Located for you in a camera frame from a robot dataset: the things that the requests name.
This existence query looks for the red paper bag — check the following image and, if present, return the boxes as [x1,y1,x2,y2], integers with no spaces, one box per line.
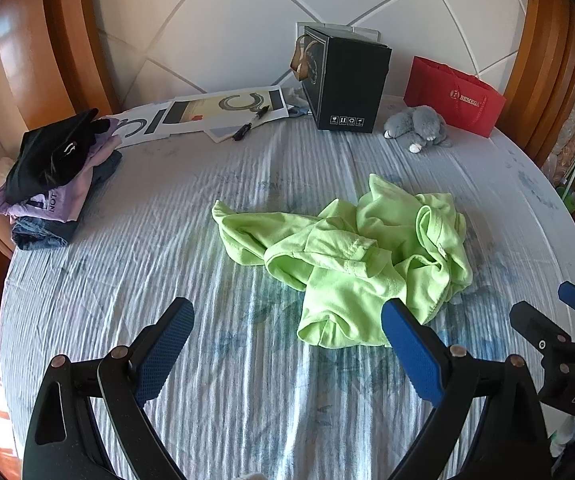
[404,56,507,138]

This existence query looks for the light green t-shirt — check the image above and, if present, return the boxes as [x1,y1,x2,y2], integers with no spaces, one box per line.
[212,173,474,349]

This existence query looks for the white padded headboard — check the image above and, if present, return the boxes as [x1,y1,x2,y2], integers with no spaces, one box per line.
[90,0,528,111]

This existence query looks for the grey plush rabbit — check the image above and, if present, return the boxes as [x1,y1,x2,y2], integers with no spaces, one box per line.
[383,105,453,154]

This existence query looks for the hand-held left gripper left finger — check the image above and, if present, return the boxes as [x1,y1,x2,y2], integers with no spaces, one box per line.
[22,297,196,480]

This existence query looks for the black cardboard box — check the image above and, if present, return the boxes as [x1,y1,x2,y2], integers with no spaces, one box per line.
[301,25,393,134]

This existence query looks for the printed poster sheet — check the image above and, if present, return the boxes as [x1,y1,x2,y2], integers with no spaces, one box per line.
[102,86,289,150]

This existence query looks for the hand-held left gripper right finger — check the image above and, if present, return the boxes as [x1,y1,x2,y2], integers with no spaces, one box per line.
[381,298,553,480]

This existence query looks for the folded purple garment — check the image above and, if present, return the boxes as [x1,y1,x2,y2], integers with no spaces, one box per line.
[0,132,121,223]

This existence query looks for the wooden headboard panel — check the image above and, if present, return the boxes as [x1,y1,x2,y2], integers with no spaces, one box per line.
[0,0,118,261]
[502,0,575,161]

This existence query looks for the small blue cloth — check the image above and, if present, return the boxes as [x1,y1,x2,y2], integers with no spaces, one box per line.
[285,87,313,119]

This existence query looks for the folded blue jeans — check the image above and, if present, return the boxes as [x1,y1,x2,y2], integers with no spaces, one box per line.
[12,152,123,251]

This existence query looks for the folded black garment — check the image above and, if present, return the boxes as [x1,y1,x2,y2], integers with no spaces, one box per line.
[6,109,113,201]

